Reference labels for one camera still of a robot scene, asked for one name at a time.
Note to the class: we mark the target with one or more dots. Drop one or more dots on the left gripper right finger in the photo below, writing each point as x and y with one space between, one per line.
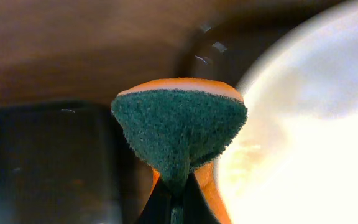
195 208

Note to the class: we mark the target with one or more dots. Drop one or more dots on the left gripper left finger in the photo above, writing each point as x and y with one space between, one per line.
158 207

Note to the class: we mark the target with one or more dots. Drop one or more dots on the green orange sponge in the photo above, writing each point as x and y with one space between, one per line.
179 126

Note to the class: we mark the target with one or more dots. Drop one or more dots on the cream plate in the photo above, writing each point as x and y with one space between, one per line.
296 158

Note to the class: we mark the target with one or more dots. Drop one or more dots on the black water tray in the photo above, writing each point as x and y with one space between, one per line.
57 165

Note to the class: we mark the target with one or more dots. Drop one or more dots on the brown serving tray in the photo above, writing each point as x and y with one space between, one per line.
226 50

